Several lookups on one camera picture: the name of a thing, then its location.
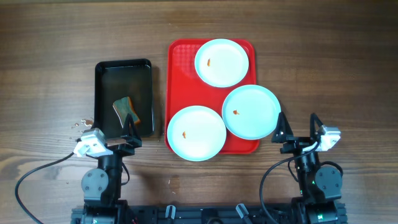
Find right black cable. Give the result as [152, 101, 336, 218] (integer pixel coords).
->
[259, 141, 321, 224]

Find green orange sponge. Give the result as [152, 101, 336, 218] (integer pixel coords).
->
[113, 96, 141, 127]

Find pale blue plate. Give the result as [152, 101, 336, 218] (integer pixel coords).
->
[221, 85, 281, 140]
[194, 39, 249, 88]
[167, 106, 226, 162]

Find black rectangular water tray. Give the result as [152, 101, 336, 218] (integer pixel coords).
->
[93, 58, 155, 138]

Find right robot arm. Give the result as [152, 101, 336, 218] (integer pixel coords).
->
[272, 112, 348, 223]

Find pale blue plate top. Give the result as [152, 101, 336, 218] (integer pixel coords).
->
[194, 39, 249, 88]

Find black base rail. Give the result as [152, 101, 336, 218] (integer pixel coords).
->
[71, 198, 348, 224]

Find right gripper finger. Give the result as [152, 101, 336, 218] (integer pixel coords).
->
[310, 113, 323, 140]
[271, 111, 294, 143]

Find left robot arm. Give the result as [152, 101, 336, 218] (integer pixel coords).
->
[71, 114, 142, 224]

